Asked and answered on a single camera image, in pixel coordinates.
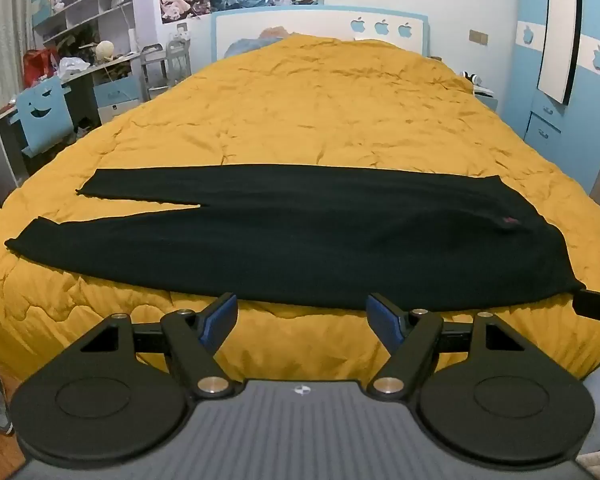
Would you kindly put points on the wall switch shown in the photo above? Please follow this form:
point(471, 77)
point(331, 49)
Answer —
point(478, 36)

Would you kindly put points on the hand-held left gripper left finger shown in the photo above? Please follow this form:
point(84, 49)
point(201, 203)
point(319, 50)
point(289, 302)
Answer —
point(224, 316)

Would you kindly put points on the metal rack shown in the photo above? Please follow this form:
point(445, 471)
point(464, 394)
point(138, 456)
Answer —
point(155, 67)

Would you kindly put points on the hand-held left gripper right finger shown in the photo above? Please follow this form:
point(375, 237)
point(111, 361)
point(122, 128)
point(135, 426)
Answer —
point(380, 321)

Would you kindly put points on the white plastic bag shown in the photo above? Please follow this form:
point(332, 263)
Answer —
point(72, 65)

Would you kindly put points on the grey desk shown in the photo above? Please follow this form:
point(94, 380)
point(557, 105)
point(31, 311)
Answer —
point(0, 150)

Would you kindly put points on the white blue bookshelf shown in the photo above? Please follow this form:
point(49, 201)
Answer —
point(80, 10)

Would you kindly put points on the blue wardrobe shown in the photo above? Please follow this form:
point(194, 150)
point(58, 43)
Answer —
point(595, 125)

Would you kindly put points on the blue smiley chair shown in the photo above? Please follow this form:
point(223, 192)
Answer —
point(55, 110)

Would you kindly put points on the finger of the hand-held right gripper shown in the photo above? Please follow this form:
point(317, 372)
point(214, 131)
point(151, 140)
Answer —
point(599, 308)

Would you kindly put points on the red bag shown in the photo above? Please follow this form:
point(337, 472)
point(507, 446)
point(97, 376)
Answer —
point(36, 66)

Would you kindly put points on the yellow quilt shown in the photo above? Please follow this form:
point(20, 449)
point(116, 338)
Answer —
point(320, 105)

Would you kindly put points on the wall outlet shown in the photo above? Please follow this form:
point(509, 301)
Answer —
point(181, 27)

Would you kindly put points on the white blue headboard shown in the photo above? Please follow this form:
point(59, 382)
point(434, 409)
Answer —
point(305, 19)

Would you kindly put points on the black pants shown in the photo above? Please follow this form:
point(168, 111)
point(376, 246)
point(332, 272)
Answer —
point(300, 240)

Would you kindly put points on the black white object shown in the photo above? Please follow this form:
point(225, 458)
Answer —
point(472, 79)

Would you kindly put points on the cream round ball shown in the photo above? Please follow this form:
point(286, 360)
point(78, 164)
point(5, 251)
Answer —
point(105, 50)

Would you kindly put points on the blue pillow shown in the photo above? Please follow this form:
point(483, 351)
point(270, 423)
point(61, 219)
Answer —
point(247, 44)

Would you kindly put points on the black framed mirror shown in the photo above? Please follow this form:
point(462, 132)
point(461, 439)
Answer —
point(555, 35)

